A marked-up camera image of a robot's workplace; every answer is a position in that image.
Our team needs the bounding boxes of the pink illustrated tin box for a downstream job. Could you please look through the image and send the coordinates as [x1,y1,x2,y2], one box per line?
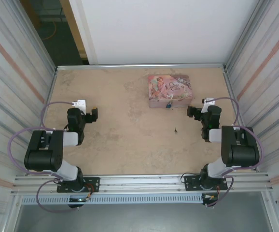
[147,74,194,109]

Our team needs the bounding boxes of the grey metal sheet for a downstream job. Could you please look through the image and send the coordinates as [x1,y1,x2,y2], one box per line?
[14,190,273,232]

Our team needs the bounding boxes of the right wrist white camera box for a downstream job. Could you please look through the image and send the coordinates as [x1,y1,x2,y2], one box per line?
[201,97,215,114]

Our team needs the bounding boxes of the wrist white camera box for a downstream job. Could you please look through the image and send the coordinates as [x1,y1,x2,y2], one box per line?
[201,97,215,114]
[72,99,86,113]

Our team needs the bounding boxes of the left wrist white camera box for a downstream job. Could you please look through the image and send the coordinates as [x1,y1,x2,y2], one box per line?
[72,99,86,113]

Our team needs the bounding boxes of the aluminium side frame bar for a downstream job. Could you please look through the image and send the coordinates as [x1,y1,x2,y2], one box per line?
[223,67,260,174]
[37,69,58,131]

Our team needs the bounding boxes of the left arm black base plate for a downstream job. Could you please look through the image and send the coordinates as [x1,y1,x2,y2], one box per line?
[56,176,100,193]

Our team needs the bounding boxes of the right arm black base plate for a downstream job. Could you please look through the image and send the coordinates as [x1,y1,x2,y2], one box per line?
[183,175,228,191]

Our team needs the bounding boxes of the aluminium cross frame bar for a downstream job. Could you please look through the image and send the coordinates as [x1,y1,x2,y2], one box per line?
[56,63,228,72]

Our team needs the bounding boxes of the red black wire bundle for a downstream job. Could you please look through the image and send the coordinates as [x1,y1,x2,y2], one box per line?
[83,183,99,201]
[202,185,223,203]

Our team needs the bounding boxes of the aluminium mounting rail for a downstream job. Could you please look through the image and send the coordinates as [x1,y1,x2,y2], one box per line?
[11,172,274,196]

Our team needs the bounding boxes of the slotted grey cable duct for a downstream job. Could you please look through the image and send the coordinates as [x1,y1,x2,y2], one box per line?
[20,193,204,205]

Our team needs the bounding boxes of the wooden door frame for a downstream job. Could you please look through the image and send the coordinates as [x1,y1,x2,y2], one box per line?
[59,0,89,59]

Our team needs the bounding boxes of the orange floor cable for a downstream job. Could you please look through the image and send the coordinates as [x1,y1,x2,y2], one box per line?
[42,21,57,41]

